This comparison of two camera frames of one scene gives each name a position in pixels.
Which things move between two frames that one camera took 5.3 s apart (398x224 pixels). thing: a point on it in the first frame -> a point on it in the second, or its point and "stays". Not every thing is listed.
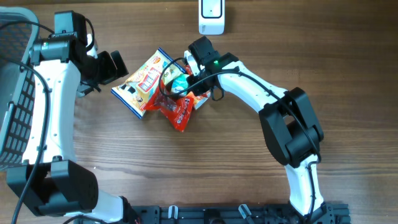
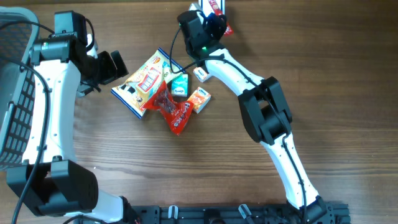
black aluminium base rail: (323, 213) stays
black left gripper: (111, 72) stays
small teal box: (180, 82) stays
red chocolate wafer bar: (188, 69) -> (218, 12)
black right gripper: (197, 88) -> (215, 20)
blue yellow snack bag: (135, 90) stays
